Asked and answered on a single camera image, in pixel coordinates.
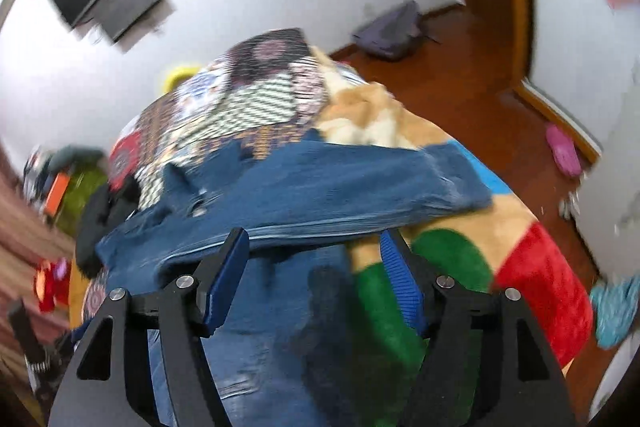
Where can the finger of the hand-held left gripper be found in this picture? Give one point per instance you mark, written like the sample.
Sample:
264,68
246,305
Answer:
25,327

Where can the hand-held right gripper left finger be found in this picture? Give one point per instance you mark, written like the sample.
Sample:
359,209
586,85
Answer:
225,287

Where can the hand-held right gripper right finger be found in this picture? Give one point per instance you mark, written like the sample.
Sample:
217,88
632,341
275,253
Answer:
400,287

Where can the blue denim jeans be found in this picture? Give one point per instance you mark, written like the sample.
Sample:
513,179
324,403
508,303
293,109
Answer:
320,192

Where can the pile of clothes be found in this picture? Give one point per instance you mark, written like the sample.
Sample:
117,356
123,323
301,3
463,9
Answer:
55,159

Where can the red plush toy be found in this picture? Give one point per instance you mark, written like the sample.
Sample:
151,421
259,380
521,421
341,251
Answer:
47,287

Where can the striped curtain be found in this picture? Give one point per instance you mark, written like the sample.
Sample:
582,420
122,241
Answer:
20,247

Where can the black garment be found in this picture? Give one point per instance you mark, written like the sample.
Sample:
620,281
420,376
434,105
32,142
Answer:
95,217

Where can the orange box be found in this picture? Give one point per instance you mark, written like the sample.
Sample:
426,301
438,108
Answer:
56,194

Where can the plush colourful blanket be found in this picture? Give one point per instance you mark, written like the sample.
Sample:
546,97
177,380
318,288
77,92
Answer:
540,287

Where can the green cloth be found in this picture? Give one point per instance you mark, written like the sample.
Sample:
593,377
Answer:
82,194

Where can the patchwork print bedspread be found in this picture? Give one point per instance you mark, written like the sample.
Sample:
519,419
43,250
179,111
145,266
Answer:
260,107

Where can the pink slipper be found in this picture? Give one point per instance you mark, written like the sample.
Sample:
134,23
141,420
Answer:
562,149

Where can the yellow hoop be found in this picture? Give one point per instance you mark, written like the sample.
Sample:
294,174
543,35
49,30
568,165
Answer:
177,77

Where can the teal cloth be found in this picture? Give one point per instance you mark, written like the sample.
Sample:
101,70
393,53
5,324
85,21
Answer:
615,307

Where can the grey backpack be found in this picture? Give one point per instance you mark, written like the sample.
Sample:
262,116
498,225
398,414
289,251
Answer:
390,32

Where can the white door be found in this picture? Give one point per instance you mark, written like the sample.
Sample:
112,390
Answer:
575,32

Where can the dark wall shelf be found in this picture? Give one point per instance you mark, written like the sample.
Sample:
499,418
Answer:
132,2

